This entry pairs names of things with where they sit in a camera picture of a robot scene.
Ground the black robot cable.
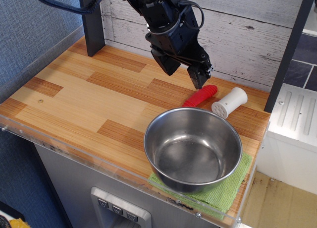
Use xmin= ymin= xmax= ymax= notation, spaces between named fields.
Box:
xmin=26 ymin=0 xmax=206 ymax=30

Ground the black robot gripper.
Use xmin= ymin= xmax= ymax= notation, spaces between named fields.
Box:
xmin=146 ymin=4 xmax=213 ymax=89

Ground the white salt shaker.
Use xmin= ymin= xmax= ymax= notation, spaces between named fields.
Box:
xmin=211 ymin=87 xmax=248 ymax=119

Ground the white ridged sink unit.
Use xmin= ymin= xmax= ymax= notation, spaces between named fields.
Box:
xmin=257 ymin=84 xmax=317 ymax=194

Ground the dark grey post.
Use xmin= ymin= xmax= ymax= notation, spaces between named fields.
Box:
xmin=79 ymin=0 xmax=105 ymax=57
xmin=264 ymin=0 xmax=314 ymax=113

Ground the green cloth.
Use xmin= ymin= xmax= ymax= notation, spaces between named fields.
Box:
xmin=149 ymin=153 xmax=252 ymax=213

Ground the clear acrylic edge guard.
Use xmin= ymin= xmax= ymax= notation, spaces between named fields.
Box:
xmin=0 ymin=116 xmax=256 ymax=228

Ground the dark grey right post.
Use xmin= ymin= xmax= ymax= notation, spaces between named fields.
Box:
xmin=264 ymin=0 xmax=314 ymax=113

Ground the stainless steel pot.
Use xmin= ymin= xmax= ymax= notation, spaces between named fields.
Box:
xmin=143 ymin=107 xmax=243 ymax=194

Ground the silver dispenser button panel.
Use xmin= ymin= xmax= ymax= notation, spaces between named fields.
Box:
xmin=91 ymin=187 xmax=152 ymax=228

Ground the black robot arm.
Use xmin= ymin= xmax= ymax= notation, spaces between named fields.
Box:
xmin=125 ymin=0 xmax=213 ymax=89

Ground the red handled metal fork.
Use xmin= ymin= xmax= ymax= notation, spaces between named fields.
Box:
xmin=182 ymin=85 xmax=218 ymax=108

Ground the dark grey left post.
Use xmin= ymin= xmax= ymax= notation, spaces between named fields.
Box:
xmin=79 ymin=0 xmax=105 ymax=57

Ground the yellow object in corner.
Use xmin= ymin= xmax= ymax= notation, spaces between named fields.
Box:
xmin=0 ymin=216 xmax=30 ymax=228

